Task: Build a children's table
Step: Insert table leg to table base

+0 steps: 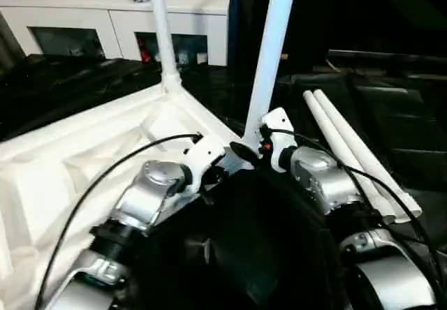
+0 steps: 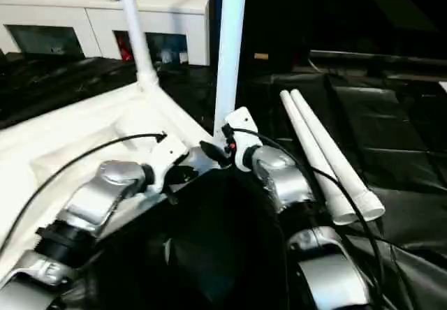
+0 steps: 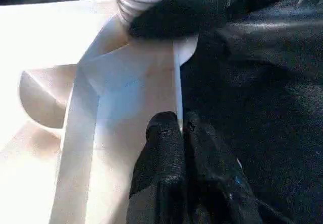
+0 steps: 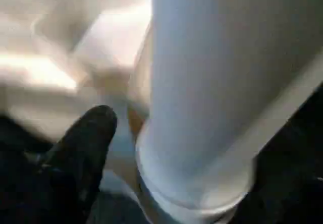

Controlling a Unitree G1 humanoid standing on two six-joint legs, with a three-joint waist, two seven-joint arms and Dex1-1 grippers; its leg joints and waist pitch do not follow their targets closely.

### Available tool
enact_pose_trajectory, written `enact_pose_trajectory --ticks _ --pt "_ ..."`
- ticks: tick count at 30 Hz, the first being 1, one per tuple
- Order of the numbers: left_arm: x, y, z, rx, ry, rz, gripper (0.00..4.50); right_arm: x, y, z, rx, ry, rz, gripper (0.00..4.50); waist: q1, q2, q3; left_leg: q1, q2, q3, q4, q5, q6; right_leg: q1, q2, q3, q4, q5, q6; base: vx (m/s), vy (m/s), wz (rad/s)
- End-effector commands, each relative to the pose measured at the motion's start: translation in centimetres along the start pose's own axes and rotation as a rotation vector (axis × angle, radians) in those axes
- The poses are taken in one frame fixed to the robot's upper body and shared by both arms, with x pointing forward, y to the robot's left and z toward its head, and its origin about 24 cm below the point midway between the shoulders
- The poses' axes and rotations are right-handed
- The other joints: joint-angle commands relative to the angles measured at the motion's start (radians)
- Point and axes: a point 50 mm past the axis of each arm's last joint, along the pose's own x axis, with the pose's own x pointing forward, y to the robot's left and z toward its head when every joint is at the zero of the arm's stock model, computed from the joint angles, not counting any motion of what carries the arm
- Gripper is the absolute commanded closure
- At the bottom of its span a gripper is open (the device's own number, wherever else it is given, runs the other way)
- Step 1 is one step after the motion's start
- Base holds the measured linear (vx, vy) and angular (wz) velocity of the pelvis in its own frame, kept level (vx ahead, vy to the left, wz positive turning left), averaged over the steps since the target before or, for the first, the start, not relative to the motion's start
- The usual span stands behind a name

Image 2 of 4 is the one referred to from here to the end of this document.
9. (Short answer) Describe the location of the white plastic table top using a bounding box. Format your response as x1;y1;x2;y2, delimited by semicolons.
0;78;233;262

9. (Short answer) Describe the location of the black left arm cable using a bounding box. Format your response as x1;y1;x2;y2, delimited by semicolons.
0;132;168;256

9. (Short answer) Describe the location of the white plastic table leg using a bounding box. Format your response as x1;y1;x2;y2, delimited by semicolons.
212;0;249;142
115;0;161;93
279;91;358;226
289;88;387;221

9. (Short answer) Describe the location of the black bar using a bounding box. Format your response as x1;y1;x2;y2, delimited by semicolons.
307;50;447;69

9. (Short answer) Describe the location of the white cabinet with glass doors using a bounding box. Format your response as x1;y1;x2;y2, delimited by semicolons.
0;0;216;68

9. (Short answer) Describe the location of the red bottle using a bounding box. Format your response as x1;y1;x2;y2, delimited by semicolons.
117;36;133;62

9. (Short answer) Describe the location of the black plastic mat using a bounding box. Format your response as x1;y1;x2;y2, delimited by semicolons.
0;52;447;310

